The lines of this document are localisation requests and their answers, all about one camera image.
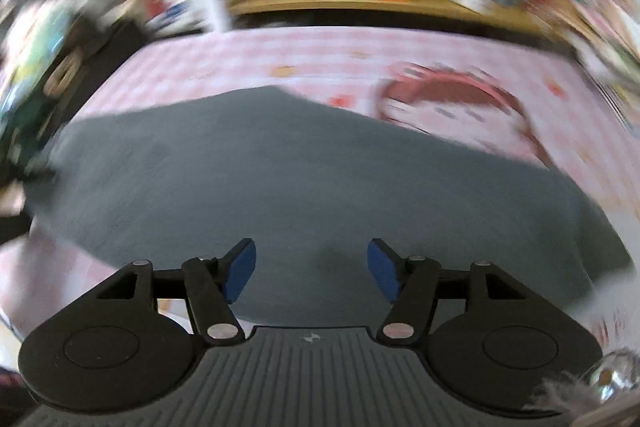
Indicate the grey sweater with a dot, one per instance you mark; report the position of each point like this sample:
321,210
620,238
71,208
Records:
300,187

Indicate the stack of papers and booklets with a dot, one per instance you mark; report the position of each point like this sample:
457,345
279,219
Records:
610,52

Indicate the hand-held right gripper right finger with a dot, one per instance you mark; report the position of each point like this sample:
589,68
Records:
382,274

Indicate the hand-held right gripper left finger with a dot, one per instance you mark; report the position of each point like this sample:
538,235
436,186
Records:
240,274

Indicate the shiny metal object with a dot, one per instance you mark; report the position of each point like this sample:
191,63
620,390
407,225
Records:
615,374

